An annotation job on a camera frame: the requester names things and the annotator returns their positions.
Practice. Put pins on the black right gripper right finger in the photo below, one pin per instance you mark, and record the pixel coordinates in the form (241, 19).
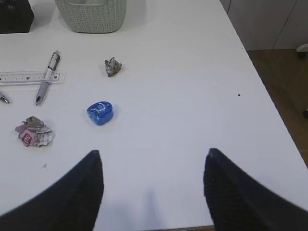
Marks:
(237, 202)

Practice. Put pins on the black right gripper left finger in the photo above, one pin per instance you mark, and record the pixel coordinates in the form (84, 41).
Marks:
(70, 204)

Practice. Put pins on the large paper ball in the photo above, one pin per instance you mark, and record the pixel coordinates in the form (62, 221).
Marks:
(34, 132)

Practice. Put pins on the small paper ball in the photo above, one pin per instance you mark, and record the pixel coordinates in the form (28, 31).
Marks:
(112, 66)

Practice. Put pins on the blue pencil sharpener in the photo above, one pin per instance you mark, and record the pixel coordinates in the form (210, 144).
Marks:
(100, 113)

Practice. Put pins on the teal white pen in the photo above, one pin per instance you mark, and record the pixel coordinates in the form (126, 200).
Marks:
(3, 98)

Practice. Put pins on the grey white pen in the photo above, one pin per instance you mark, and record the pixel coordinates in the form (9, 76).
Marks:
(52, 66)

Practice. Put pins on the green woven plastic basket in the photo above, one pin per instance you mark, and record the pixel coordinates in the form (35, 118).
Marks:
(93, 16)

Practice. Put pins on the black pen holder box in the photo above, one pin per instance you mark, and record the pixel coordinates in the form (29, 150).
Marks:
(16, 16)

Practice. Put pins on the clear plastic ruler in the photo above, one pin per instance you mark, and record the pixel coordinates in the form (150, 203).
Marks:
(29, 78)

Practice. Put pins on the white chair base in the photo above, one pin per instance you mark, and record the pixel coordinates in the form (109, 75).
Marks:
(302, 51)

